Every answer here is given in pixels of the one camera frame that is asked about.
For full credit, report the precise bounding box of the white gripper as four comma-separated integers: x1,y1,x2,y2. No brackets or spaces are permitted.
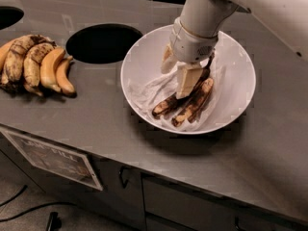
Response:
161,18,218,99

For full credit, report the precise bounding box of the blackened banana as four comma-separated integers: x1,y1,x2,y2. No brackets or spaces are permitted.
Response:
152,53,215,119
171,78,214,127

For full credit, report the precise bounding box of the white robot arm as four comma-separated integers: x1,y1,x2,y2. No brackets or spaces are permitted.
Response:
161,0,308,74

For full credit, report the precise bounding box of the white round bowl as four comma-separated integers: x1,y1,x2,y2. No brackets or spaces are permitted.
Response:
120,23,257,136

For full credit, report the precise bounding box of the small yellow banana right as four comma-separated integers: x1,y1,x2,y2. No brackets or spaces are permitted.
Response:
56,56,76,96

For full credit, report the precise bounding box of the spotted yellow-brown banana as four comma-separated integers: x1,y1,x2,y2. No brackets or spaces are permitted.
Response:
23,42,55,97

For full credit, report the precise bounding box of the spotted brown banana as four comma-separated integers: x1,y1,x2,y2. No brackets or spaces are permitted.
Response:
1,35,49,91

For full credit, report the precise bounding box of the yellow banana far left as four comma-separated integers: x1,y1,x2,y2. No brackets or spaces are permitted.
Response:
0,39,14,72

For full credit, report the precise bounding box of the white paper liner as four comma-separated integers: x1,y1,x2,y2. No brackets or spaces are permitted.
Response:
129,39,244,133

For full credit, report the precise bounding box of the grey drawer front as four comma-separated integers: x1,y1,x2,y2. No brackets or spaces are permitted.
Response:
142,177,236,231

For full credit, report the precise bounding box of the framed landfill sign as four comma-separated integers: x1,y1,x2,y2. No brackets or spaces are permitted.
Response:
1,129,103,191

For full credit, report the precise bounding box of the black object on floor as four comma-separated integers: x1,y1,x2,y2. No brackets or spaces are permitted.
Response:
45,212,62,231

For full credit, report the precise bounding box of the black cabinet handle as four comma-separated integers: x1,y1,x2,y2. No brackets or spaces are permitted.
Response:
118,166,130,189

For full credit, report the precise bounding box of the black floor cable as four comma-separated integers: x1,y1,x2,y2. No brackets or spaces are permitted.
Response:
0,201,76,223

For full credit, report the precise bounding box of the black cable upper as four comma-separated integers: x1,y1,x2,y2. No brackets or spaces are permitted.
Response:
0,184,29,208

